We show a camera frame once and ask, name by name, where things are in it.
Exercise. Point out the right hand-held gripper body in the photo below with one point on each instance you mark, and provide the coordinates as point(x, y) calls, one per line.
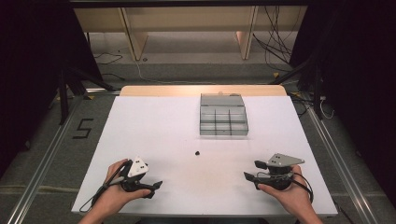
point(283, 160)

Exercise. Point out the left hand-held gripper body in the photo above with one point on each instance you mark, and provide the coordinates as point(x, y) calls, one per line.
point(138, 168)

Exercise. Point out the clear plastic compartment box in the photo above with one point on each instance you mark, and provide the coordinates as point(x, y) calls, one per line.
point(223, 118)

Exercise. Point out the person's left hand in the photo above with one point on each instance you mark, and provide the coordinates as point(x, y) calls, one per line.
point(115, 196)

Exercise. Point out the person's right hand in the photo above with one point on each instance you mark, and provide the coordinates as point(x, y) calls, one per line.
point(292, 196)

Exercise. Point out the white table cover board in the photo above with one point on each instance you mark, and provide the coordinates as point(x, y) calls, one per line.
point(155, 133)

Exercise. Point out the black metal stand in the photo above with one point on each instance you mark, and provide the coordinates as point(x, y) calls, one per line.
point(317, 93)

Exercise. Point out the black tripod stand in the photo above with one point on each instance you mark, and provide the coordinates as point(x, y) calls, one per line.
point(63, 99)

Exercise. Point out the black curtain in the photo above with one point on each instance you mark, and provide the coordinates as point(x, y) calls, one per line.
point(25, 62)
point(367, 77)

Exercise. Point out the light wooden desk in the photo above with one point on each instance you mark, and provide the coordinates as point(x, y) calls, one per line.
point(186, 18)

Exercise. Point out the aluminium floor rail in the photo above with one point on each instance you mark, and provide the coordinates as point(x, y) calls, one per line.
point(342, 174)
point(40, 174)

